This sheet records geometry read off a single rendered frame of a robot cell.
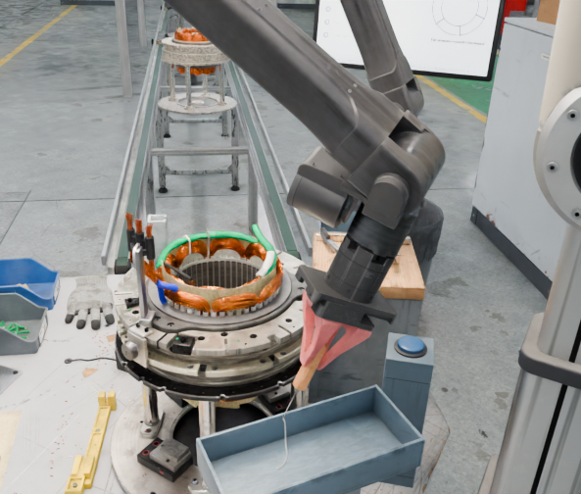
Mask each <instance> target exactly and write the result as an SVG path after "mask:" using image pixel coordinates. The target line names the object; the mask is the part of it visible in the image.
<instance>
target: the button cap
mask: <svg viewBox="0 0 581 494"><path fill-rule="evenodd" d="M398 348H399V349H400V350H401V351H403V352H405V353H408V354H419V353H422V352H423V350H424V342H423V341H422V340H421V339H420V338H418V337H416V336H412V335H406V336H403V337H401V338H399V340H398Z"/></svg>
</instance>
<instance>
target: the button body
mask: <svg viewBox="0 0 581 494"><path fill-rule="evenodd" d="M403 336H406V335H405V334H399V333H392V332H389V334H388V342H387V350H386V358H385V366H384V373H383V381H382V389H381V390H382V391H383V392H384V393H385V394H386V396H387V397H388V398H389V399H390V400H391V401H392V402H393V403H394V404H395V406H396V407H397V408H398V409H399V410H400V411H401V412H402V413H403V415H404V416H405V417H406V418H407V419H408V420H409V421H410V422H411V424H412V425H413V426H414V427H415V428H416V429H417V430H418V432H419V433H420V434H421V435H422V430H423V425H424V420H425V414H426V408H427V402H428V396H429V390H430V384H431V379H432V373H433V368H434V339H433V338H427V337H420V336H417V337H418V338H420V339H421V340H422V341H423V342H424V343H425V344H426V346H427V353H426V354H425V355H424V356H423V357H420V358H407V357H404V356H402V355H400V354H399V353H397V352H396V350H395V348H394V344H395V341H396V340H397V339H399V338H401V337H403ZM415 471H416V468H415V469H411V470H408V471H405V472H403V473H400V474H397V475H394V476H392V477H389V478H386V479H384V480H381V481H378V482H383V483H389V484H394V485H400V486H406V487H410V488H413V483H414V477H415Z"/></svg>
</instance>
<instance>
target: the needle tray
mask: <svg viewBox="0 0 581 494"><path fill-rule="evenodd" d="M283 415H284V413H281V414H278V415H275V416H271V417H268V418H265V419H261V420H256V421H253V422H249V423H246V424H243V425H239V426H236V427H233V428H230V429H227V430H224V431H220V432H217V433H214V434H210V435H207V436H204V437H200V438H197V439H196V445H197V464H198V469H199V471H200V473H201V475H202V477H203V479H204V481H205V484H206V486H207V488H208V491H209V493H210V494H361V488H363V487H366V486H368V485H370V484H373V483H376V482H378V481H381V480H384V479H386V478H389V477H392V476H394V475H397V474H400V473H403V472H405V471H408V470H411V469H415V468H418V467H420V466H421V460H422V455H423V449H424V443H425V438H424V437H423V436H422V435H421V434H420V433H419V432H418V430H417V429H416V428H415V427H414V426H413V425H412V424H411V422H410V421H409V420H408V419H407V418H406V417H405V416H404V415H403V413H402V412H401V411H400V410H399V409H398V408H397V407H396V406H395V404H394V403H393V402H392V401H391V400H390V399H389V398H388V397H387V396H386V394H385V393H384V392H383V391H382V390H381V389H380V388H379V387H378V385H377V384H376V385H373V386H369V387H367V388H364V389H360V390H357V391H354V392H350V393H347V394H344V395H340V396H337V397H334V398H330V399H327V400H324V401H320V402H317V403H314V404H310V405H308V406H305V407H301V408H298V409H295V410H291V411H288V412H286V414H285V417H284V419H285V423H286V445H287V452H288V453H287V454H288V456H287V460H286V463H285V464H284V466H283V467H282V469H277V468H280V467H281V466H282V465H283V463H284V461H285V459H286V447H285V433H284V432H285V431H284V429H285V428H284V426H285V425H284V421H283V419H282V416H283Z"/></svg>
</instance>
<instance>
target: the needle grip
mask: <svg viewBox="0 0 581 494"><path fill-rule="evenodd" d="M327 347H328V345H327V343H325V344H324V346H323V347H322V348H321V349H320V351H319V352H318V353H317V354H316V356H315V357H314V358H313V360H312V361H311V362H310V363H309V364H308V365H307V366H306V367H303V365H302V366H301V367H300V369H299V371H298V373H297V375H296V377H295V379H294V381H293V383H292V384H293V386H294V387H295V388H297V389H298V390H302V391H304V390H306V388H307V386H308V384H309V382H310V381H311V379H312V377H313V375H314V373H315V370H316V368H317V366H318V364H319V362H320V360H321V358H322V357H323V355H324V353H325V351H326V349H327Z"/></svg>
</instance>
